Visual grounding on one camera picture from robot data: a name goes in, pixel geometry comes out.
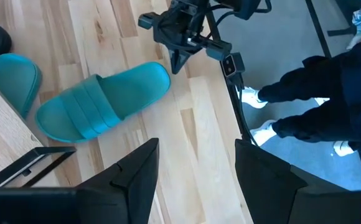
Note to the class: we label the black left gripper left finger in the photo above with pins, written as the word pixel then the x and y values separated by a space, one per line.
pixel 130 193

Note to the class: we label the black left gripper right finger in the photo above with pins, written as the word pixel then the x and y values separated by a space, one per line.
pixel 267 193

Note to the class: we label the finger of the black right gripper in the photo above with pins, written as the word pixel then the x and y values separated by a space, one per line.
pixel 183 57
pixel 174 59

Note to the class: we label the person's foot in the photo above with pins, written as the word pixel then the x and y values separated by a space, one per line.
pixel 322 100
pixel 263 133
pixel 342 148
pixel 252 98

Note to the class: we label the small grey camera box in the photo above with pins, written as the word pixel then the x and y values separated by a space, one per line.
pixel 230 65

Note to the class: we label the wooden shelf with black frame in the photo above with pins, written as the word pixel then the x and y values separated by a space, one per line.
pixel 0 133

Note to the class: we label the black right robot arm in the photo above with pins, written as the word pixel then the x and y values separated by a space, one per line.
pixel 246 7

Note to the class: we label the green slide sandal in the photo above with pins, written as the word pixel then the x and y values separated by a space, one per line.
pixel 15 81
pixel 102 99

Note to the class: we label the person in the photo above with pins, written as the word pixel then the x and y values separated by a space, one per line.
pixel 339 93

